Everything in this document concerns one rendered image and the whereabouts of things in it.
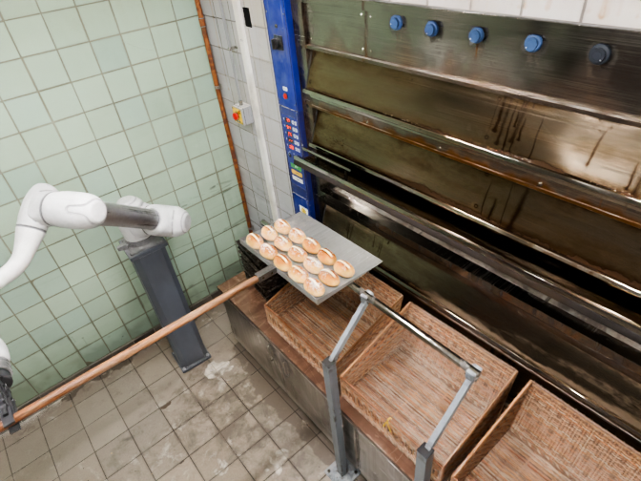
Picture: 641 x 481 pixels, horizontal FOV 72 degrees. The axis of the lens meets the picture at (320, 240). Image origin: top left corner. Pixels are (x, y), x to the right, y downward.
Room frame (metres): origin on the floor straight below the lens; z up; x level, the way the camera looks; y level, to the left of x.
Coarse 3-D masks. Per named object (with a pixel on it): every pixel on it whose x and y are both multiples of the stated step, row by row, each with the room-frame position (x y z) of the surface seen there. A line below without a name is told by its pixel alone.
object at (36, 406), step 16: (240, 288) 1.28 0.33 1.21; (208, 304) 1.20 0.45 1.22; (176, 320) 1.13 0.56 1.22; (192, 320) 1.14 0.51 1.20; (160, 336) 1.07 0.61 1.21; (128, 352) 1.01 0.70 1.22; (96, 368) 0.95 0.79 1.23; (80, 384) 0.90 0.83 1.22; (48, 400) 0.85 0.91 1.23; (16, 416) 0.80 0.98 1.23; (0, 432) 0.76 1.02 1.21
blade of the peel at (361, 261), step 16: (272, 224) 1.71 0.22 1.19; (304, 224) 1.70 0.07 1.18; (320, 224) 1.69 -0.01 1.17; (240, 240) 1.60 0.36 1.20; (320, 240) 1.56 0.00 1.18; (336, 240) 1.55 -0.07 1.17; (288, 256) 1.48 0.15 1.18; (336, 256) 1.45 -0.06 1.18; (352, 256) 1.43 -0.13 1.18; (368, 256) 1.42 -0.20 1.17; (336, 288) 1.23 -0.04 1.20
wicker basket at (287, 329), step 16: (368, 272) 1.67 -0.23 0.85; (288, 288) 1.74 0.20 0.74; (368, 288) 1.63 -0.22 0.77; (272, 304) 1.67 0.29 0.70; (288, 304) 1.72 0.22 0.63; (304, 304) 1.75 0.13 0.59; (320, 304) 1.73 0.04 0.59; (336, 304) 1.72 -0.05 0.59; (352, 304) 1.68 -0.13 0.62; (368, 304) 1.60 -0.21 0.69; (400, 304) 1.47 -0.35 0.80; (272, 320) 1.60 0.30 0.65; (288, 320) 1.64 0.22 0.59; (304, 320) 1.63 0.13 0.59; (320, 320) 1.62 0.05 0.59; (336, 320) 1.61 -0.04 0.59; (368, 320) 1.57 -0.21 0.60; (384, 320) 1.41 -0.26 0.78; (288, 336) 1.50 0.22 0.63; (304, 336) 1.52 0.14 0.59; (320, 336) 1.51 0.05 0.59; (336, 336) 1.50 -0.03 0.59; (352, 336) 1.49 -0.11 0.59; (368, 336) 1.34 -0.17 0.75; (304, 352) 1.39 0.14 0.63; (320, 352) 1.41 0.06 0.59; (352, 352) 1.28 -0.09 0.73; (320, 368) 1.28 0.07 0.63
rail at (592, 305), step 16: (304, 160) 1.83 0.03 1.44; (336, 176) 1.66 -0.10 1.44; (368, 192) 1.50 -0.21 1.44; (400, 208) 1.37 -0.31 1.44; (432, 224) 1.25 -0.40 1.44; (464, 240) 1.14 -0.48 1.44; (496, 256) 1.04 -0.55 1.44; (528, 272) 0.95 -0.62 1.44; (560, 288) 0.88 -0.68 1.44; (592, 304) 0.80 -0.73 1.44; (624, 320) 0.74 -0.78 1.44
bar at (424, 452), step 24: (360, 288) 1.24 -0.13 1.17; (360, 312) 1.17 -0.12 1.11; (384, 312) 1.11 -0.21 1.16; (336, 360) 1.10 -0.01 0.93; (456, 360) 0.86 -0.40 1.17; (336, 384) 1.07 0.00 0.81; (336, 408) 1.06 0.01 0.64; (456, 408) 0.76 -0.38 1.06; (336, 432) 1.05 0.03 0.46; (336, 456) 1.07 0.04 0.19; (432, 456) 0.68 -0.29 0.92; (336, 480) 1.04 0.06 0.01
